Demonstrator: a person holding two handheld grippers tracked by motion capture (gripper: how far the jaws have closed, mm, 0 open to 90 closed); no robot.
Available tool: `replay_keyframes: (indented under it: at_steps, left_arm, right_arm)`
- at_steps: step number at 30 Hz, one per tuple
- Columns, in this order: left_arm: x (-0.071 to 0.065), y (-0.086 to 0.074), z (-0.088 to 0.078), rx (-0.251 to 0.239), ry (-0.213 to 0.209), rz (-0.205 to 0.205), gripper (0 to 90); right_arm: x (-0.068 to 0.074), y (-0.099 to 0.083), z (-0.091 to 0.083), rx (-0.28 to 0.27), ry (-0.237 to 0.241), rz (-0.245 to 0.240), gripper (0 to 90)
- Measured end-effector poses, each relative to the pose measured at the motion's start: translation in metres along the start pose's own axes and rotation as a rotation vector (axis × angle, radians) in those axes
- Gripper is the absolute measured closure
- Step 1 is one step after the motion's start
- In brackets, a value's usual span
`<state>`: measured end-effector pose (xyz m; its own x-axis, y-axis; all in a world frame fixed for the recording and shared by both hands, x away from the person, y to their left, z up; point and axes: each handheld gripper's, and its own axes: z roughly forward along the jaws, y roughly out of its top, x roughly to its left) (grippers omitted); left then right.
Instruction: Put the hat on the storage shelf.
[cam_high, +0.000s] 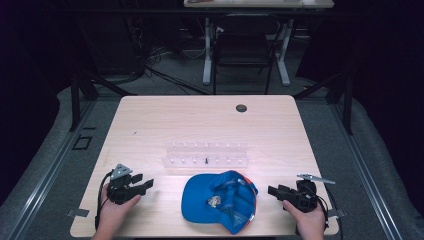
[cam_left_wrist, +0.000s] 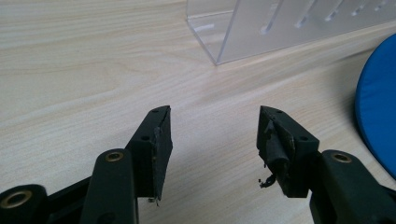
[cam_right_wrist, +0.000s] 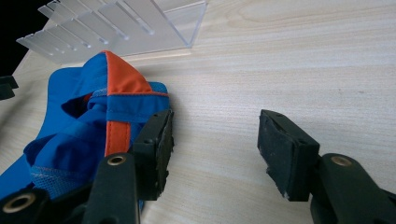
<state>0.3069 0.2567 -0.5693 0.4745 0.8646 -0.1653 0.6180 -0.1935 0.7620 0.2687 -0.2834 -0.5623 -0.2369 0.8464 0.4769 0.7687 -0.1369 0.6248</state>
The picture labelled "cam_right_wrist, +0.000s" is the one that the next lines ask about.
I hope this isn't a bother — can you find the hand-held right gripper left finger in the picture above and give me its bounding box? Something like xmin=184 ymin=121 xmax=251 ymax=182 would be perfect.
xmin=130 ymin=108 xmax=175 ymax=202

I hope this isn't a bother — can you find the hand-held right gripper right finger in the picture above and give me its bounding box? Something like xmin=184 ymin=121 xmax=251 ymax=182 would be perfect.
xmin=257 ymin=108 xmax=321 ymax=203

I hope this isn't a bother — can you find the blue and orange cap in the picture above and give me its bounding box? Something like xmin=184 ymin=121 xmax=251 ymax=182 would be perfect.
xmin=0 ymin=49 xmax=172 ymax=213

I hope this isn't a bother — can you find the clear acrylic rack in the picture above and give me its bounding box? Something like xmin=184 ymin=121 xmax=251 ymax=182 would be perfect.
xmin=16 ymin=0 xmax=209 ymax=65

